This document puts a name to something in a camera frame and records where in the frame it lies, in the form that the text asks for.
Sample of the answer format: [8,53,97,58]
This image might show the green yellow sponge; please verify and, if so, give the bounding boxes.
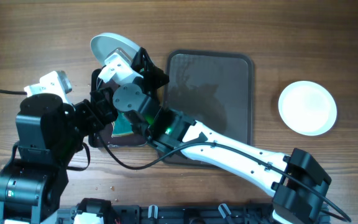
[111,113,133,138]

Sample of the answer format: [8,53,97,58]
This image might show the white plate top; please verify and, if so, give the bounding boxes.
[90,32,140,66]

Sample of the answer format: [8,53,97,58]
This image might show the white plate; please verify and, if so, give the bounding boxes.
[90,32,140,66]
[278,81,337,136]

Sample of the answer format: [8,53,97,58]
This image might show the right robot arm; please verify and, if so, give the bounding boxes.
[105,47,331,223]

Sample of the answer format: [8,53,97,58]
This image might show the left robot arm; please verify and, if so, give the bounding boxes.
[0,88,118,223]

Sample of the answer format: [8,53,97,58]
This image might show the small black tray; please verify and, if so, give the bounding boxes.
[88,68,145,147]

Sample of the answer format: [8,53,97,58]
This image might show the large brown serving tray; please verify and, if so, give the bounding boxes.
[162,49,255,145]

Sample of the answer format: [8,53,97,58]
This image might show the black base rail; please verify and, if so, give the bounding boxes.
[53,203,331,224]

